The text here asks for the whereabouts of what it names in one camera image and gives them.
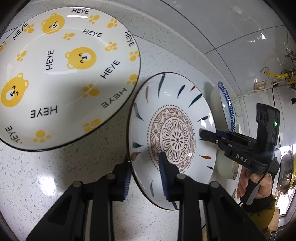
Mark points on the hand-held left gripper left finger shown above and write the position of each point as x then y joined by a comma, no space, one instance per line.
126,183

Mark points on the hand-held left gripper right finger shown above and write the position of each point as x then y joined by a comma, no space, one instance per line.
163,176

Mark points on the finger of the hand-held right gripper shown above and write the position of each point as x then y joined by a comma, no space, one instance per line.
210,136
238,138

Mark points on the white bowl with brown rim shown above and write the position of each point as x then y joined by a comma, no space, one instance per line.
223,166

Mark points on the blue rimmed plate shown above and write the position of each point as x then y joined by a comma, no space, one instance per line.
225,102

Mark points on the white plate with mandala pattern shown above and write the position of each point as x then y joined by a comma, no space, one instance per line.
175,111

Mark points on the white plate with yellow bears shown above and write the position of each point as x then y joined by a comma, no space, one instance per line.
57,69

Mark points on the person's right forearm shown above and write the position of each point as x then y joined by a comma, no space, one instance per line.
261,217

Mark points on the person's right hand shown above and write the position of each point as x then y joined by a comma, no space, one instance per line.
262,185

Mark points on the metal pot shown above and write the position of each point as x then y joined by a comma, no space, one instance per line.
285,171

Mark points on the brass gas valve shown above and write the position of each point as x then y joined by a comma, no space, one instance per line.
290,74

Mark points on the white wall socket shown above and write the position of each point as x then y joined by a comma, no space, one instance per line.
259,86

